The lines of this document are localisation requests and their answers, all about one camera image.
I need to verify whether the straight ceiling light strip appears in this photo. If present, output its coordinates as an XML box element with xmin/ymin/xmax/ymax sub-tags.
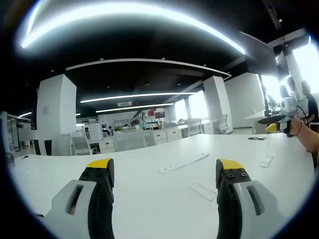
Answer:
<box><xmin>80</xmin><ymin>92</ymin><xmax>198</xmax><ymax>104</ymax></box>
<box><xmin>95</xmin><ymin>103</ymin><xmax>175</xmax><ymax>114</ymax></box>

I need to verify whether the white mesh office chair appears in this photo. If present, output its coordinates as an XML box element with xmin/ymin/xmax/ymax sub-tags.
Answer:
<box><xmin>136</xmin><ymin>130</ymin><xmax>157</xmax><ymax>147</ymax></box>
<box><xmin>72</xmin><ymin>135</ymin><xmax>92</xmax><ymax>155</ymax></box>
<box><xmin>113</xmin><ymin>131</ymin><xmax>137</xmax><ymax>152</ymax></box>
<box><xmin>186</xmin><ymin>119</ymin><xmax>203</xmax><ymax>137</ymax></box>
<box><xmin>218</xmin><ymin>114</ymin><xmax>229</xmax><ymax>135</ymax></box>

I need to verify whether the row of white desk cabinets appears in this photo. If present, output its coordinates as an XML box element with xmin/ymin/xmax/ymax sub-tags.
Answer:
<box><xmin>153</xmin><ymin>124</ymin><xmax>189</xmax><ymax>143</ymax></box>

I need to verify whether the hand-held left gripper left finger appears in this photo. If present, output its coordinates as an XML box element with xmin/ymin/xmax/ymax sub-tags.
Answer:
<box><xmin>42</xmin><ymin>158</ymin><xmax>115</xmax><ymax>239</ymax></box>

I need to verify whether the dark hanging panel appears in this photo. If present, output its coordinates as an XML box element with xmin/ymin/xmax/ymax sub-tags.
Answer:
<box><xmin>238</xmin><ymin>30</ymin><xmax>278</xmax><ymax>77</ymax></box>

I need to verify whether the person's right hand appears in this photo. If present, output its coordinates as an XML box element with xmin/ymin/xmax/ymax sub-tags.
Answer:
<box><xmin>289</xmin><ymin>116</ymin><xmax>304</xmax><ymax>137</ymax></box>

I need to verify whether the white drawer cabinet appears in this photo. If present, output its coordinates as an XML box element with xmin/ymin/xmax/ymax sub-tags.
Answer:
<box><xmin>99</xmin><ymin>138</ymin><xmax>115</xmax><ymax>154</ymax></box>

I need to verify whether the black office chair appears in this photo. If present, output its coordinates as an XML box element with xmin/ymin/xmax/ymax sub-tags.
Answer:
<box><xmin>33</xmin><ymin>139</ymin><xmax>52</xmax><ymax>156</ymax></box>

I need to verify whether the long curved ceiling light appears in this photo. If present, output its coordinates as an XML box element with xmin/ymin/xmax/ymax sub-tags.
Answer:
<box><xmin>21</xmin><ymin>1</ymin><xmax>246</xmax><ymax>55</ymax></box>

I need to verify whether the tall white cabinet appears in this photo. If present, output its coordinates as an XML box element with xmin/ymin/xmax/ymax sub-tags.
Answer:
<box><xmin>89</xmin><ymin>123</ymin><xmax>102</xmax><ymax>143</ymax></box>

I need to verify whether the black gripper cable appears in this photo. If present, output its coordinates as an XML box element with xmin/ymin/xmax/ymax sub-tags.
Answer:
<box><xmin>296</xmin><ymin>106</ymin><xmax>311</xmax><ymax>124</ymax></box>

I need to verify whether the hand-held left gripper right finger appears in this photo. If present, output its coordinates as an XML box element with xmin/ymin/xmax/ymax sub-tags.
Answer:
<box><xmin>215</xmin><ymin>158</ymin><xmax>285</xmax><ymax>239</ymax></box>

